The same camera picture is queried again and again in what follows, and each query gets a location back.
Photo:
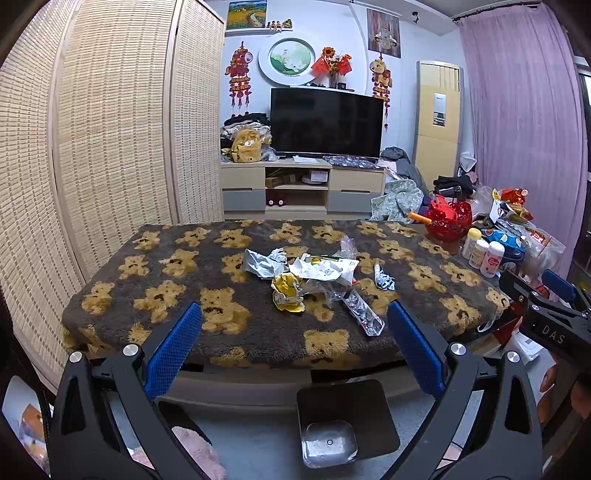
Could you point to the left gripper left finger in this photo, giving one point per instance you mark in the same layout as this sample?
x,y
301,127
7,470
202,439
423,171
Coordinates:
x,y
84,440

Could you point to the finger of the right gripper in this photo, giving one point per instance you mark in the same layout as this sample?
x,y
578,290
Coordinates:
x,y
518,290
565,290

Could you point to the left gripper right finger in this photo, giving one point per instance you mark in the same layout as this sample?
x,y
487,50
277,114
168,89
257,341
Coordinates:
x,y
505,441

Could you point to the white green paper package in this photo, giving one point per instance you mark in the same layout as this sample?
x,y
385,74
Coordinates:
x,y
318,268

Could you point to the yellow wrapper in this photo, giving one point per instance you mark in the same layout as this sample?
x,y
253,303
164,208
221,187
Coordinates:
x,y
287,294

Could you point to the silver foil bag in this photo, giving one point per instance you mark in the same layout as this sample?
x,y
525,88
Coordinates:
x,y
265,266

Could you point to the clear plastic bag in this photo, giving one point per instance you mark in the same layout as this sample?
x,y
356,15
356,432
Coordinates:
x,y
347,260

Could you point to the black trash bin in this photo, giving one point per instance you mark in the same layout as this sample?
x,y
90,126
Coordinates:
x,y
344,423

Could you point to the person's right hand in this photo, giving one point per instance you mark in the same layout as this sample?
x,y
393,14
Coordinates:
x,y
579,397

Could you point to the blue snack package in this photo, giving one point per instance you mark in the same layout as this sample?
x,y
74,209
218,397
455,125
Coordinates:
x,y
514,251

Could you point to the white bottle middle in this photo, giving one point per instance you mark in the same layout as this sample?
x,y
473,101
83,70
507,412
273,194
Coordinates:
x,y
478,253

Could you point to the white bottle yellow cap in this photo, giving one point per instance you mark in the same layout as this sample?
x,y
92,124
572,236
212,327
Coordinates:
x,y
472,237

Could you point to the red lace basket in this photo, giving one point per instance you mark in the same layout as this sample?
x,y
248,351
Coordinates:
x,y
450,220

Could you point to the orange foam dart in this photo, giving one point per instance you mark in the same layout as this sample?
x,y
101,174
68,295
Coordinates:
x,y
416,217

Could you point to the floral grey cloth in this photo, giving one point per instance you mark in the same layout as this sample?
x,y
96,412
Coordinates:
x,y
401,197

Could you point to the purple curtain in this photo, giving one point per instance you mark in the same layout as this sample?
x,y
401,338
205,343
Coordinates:
x,y
528,118

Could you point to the teddy bear pattern blanket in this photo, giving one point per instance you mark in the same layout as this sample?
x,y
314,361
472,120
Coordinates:
x,y
161,270

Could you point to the beige standing air conditioner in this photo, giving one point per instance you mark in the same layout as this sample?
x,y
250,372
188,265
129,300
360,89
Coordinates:
x,y
440,89

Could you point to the bear hanging ornament right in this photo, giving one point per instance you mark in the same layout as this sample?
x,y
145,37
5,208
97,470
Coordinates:
x,y
382,81

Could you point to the beige TV cabinet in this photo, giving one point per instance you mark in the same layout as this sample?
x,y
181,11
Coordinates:
x,y
287,189

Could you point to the black flat television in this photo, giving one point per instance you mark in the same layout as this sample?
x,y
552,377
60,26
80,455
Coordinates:
x,y
305,120

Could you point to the red flower decoration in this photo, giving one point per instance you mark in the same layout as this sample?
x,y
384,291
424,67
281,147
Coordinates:
x,y
332,65

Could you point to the yellow teddy backpack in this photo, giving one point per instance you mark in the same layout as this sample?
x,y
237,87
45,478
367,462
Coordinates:
x,y
246,147

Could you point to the woven folding screen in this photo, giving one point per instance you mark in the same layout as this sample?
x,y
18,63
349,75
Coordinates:
x,y
109,121

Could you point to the red hanging ornament left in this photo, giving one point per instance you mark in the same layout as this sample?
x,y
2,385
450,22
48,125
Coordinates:
x,y
239,88

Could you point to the landscape painting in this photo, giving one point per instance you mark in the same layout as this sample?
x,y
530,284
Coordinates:
x,y
246,14

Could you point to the wall poster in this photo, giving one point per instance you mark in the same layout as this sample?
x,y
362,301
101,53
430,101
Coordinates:
x,y
383,33

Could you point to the round white wall plate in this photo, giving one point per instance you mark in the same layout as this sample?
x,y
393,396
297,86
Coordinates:
x,y
286,59

